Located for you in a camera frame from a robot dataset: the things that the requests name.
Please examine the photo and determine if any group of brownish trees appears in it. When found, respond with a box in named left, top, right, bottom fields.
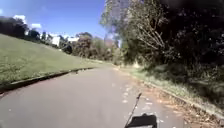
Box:
left=61, top=31, right=118, bottom=63

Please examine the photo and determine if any grey asphalt path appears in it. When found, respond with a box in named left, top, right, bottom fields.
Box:
left=0, top=64, right=201, bottom=128

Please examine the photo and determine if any white building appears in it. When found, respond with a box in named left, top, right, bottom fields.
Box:
left=51, top=34, right=81, bottom=48

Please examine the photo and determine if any grass verge with fallen leaves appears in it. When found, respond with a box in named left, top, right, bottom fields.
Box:
left=113, top=63, right=224, bottom=118

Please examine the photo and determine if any wood of dark trees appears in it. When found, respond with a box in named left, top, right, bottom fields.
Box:
left=99, top=0, right=224, bottom=101

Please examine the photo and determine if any dark concrete kerb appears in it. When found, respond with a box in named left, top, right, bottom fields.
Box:
left=0, top=66, right=96, bottom=94

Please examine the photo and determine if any grass slope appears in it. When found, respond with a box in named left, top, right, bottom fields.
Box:
left=0, top=33, right=111, bottom=86

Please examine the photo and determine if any pale concrete kerb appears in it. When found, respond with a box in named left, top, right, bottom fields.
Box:
left=143, top=79, right=224, bottom=122

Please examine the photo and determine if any row of dark hilltop trees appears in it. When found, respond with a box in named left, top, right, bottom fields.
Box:
left=0, top=15, right=42, bottom=43

